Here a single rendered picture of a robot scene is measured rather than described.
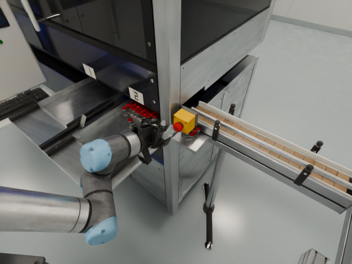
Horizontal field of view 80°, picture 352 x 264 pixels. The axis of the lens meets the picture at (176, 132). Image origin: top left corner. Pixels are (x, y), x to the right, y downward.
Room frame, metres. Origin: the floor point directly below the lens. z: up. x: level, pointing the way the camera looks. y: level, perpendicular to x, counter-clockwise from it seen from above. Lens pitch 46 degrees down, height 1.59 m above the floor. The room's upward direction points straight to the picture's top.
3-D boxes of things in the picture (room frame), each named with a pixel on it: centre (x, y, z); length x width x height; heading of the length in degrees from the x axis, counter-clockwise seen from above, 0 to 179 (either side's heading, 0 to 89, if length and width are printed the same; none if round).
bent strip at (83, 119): (0.67, 0.46, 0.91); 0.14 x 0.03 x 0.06; 141
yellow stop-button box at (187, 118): (0.63, -0.04, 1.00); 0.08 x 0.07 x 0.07; 142
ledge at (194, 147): (0.65, -0.08, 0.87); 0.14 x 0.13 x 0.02; 142
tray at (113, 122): (0.67, 0.24, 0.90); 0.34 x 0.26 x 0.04; 141
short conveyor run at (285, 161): (0.57, -0.35, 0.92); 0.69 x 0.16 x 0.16; 52
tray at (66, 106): (0.90, 0.50, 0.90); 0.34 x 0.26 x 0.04; 142
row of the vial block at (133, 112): (0.76, 0.17, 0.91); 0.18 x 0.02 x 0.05; 51
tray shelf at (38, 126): (0.74, 0.41, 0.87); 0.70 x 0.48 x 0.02; 52
